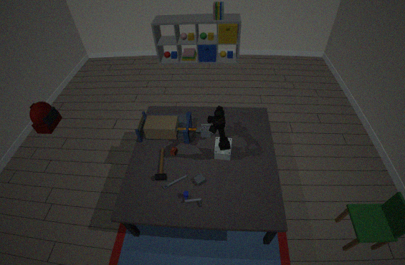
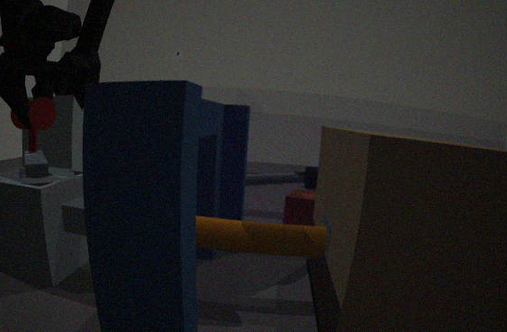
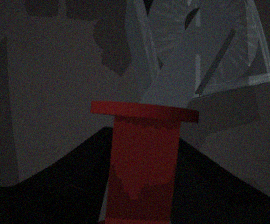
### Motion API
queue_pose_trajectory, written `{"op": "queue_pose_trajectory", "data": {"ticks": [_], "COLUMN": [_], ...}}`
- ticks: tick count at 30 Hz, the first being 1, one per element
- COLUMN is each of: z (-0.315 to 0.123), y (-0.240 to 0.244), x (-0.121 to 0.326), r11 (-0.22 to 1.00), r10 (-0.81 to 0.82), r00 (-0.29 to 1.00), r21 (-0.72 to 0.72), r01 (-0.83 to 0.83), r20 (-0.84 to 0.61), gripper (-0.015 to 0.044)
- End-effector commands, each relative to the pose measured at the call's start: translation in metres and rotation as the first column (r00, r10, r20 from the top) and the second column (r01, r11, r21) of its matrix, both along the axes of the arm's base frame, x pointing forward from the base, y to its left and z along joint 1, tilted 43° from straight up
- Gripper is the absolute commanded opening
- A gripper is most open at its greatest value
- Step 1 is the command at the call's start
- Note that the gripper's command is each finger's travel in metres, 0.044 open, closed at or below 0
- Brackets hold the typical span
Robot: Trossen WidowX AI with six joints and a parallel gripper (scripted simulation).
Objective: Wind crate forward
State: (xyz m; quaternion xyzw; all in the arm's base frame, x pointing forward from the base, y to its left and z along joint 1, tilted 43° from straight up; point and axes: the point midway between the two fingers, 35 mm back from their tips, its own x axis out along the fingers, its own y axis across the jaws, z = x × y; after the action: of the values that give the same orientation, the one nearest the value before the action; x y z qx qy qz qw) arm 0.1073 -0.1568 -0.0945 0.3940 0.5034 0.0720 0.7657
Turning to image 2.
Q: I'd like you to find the grey crank handle with red grip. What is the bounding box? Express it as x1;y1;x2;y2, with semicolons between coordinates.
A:
11;97;57;179

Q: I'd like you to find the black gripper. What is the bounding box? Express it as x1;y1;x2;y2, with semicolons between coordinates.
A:
0;12;91;129

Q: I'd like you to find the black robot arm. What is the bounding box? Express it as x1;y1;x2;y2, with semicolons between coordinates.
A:
0;0;115;110

